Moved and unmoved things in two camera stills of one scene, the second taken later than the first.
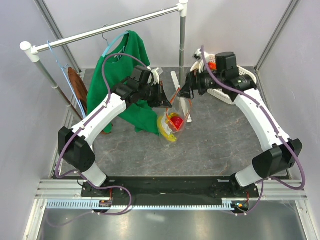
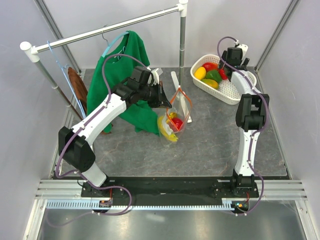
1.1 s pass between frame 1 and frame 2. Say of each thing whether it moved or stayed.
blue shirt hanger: stayed
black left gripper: stayed
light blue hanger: stayed
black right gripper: moved
